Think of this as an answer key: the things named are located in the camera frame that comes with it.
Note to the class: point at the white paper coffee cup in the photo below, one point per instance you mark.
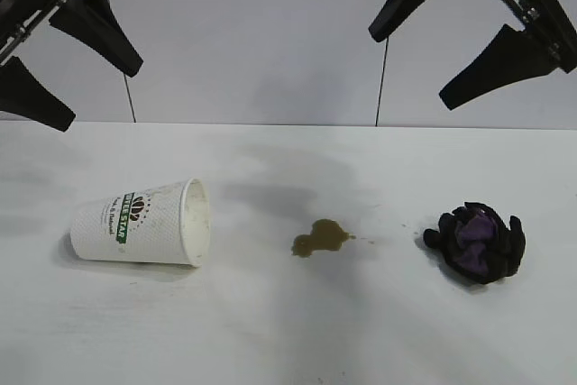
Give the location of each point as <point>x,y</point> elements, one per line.
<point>149,231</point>

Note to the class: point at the black and purple rag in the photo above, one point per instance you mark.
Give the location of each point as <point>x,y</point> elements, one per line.
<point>478,245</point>

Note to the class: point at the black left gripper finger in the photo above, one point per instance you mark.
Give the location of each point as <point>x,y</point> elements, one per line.
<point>94,29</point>
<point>31,92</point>

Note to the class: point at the brown coffee spill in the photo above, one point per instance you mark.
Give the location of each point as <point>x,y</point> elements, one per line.
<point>322,236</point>

